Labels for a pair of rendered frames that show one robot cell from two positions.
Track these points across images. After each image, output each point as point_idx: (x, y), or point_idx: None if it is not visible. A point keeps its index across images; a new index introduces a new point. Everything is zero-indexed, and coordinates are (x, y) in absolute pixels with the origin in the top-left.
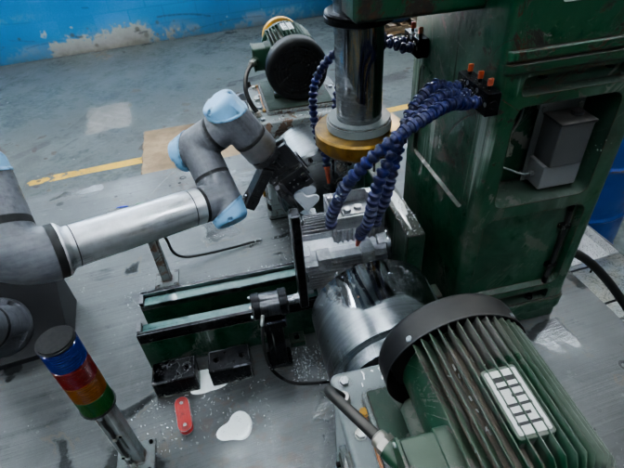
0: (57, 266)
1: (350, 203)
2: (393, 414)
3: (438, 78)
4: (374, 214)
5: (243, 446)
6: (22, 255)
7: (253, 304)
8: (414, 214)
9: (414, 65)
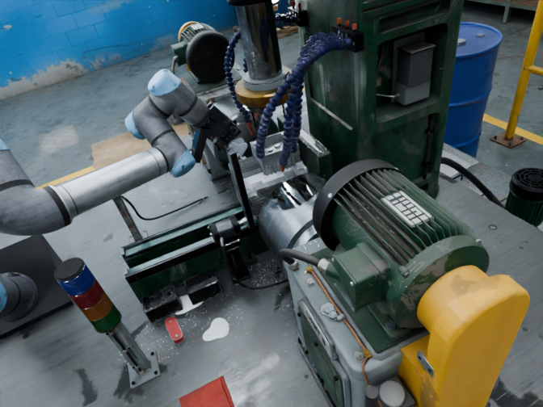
0: (59, 215)
1: (271, 146)
2: None
3: None
4: (291, 137)
5: (225, 341)
6: (31, 209)
7: (213, 230)
8: None
9: (299, 34)
